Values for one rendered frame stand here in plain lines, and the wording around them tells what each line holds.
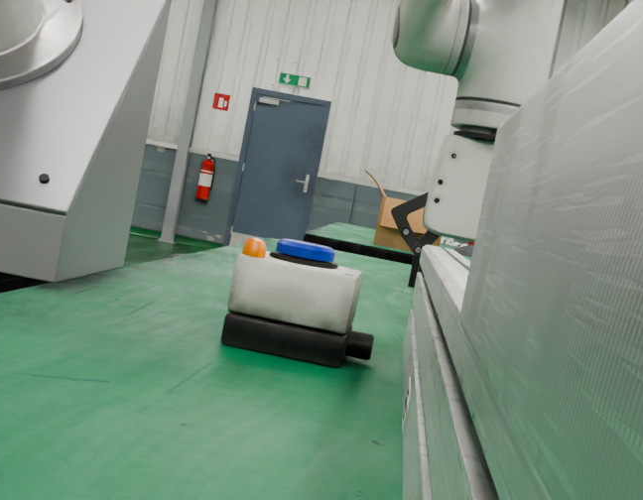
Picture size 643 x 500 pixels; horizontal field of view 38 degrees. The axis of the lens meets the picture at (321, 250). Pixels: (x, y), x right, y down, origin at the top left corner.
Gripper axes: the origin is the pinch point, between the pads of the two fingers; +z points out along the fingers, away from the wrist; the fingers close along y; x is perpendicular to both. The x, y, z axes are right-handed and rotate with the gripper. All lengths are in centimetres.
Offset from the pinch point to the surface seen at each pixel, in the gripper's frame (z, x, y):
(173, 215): 48, -1056, 289
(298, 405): 4.0, 46.5, 10.3
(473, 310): -5, 78, 5
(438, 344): -2, 60, 5
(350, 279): -1.8, 33.9, 9.5
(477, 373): -4, 76, 5
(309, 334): 2.2, 33.9, 11.4
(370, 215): 1, -1074, 48
